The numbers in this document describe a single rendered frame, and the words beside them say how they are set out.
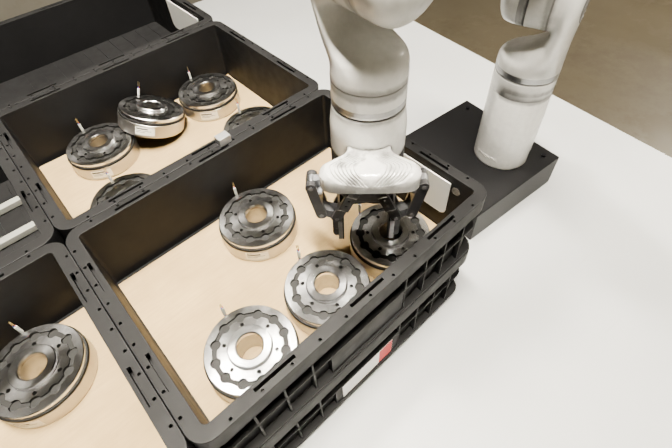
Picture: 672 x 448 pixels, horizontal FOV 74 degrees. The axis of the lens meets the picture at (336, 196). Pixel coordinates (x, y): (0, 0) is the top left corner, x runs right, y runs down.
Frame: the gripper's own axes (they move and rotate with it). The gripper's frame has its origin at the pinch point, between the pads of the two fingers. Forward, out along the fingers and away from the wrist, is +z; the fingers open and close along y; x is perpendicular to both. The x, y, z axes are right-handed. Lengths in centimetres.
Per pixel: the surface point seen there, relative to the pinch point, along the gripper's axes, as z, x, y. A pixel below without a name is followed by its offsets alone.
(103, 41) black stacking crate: 5, -56, 56
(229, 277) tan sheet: 5.2, 4.1, 17.6
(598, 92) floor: 86, -145, -115
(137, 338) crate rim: -4.7, 16.7, 22.0
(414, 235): 1.9, 0.2, -6.2
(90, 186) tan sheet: 5.2, -12.3, 42.2
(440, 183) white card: -2.9, -4.4, -9.5
